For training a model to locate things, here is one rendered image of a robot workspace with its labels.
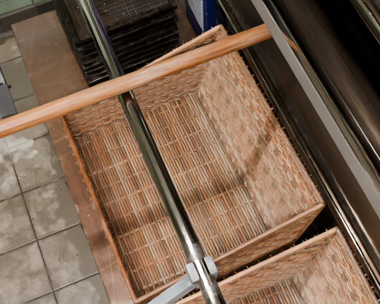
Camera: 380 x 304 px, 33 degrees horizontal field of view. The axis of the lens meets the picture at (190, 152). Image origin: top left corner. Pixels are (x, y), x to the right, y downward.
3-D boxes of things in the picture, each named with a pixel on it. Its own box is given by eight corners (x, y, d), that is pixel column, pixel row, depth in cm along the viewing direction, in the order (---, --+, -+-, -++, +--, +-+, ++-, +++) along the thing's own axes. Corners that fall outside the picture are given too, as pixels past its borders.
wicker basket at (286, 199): (222, 78, 189) (223, 19, 164) (314, 245, 165) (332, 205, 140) (66, 139, 182) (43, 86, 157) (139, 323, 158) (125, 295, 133)
